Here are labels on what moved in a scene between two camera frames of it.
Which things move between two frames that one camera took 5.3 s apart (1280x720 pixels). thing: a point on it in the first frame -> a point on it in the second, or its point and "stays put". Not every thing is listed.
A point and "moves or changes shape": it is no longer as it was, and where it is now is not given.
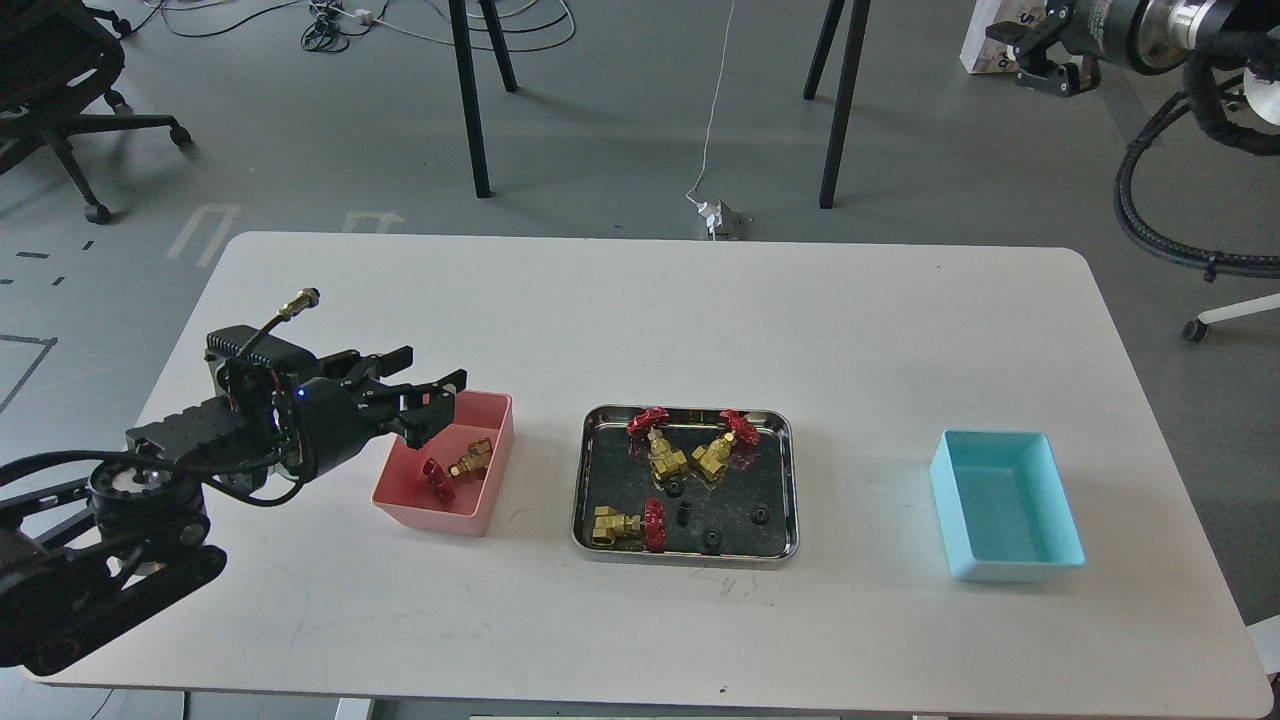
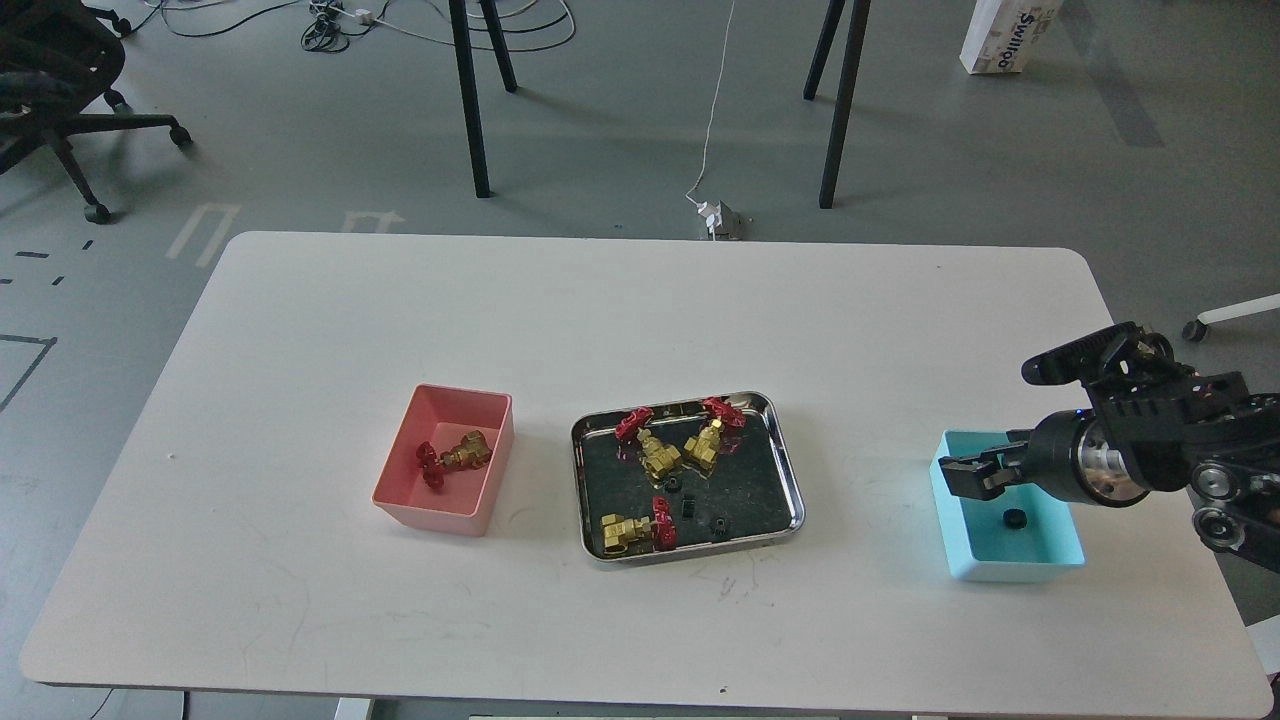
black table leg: [833, 15] stays put
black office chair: [58, 62] stays put
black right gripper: [1046, 62] -> [1077, 455]
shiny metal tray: [696, 483] moves or changes shape
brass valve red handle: [475, 458] moves or changes shape
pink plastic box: [450, 483] stays put
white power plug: [713, 214] stays put
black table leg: [460, 25] stays put
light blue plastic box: [1003, 507] stays put
